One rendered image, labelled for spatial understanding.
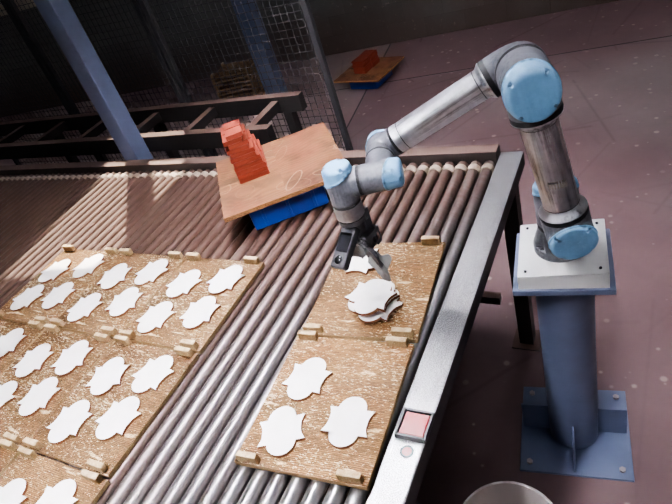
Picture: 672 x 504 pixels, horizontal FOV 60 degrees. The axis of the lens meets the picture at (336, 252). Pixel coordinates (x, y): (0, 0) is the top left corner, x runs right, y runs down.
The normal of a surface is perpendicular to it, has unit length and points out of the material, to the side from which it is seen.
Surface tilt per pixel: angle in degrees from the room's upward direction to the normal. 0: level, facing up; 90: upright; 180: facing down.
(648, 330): 0
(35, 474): 0
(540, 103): 83
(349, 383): 0
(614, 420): 90
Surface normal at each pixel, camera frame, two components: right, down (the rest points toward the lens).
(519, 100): -0.11, 0.52
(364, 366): -0.28, -0.76
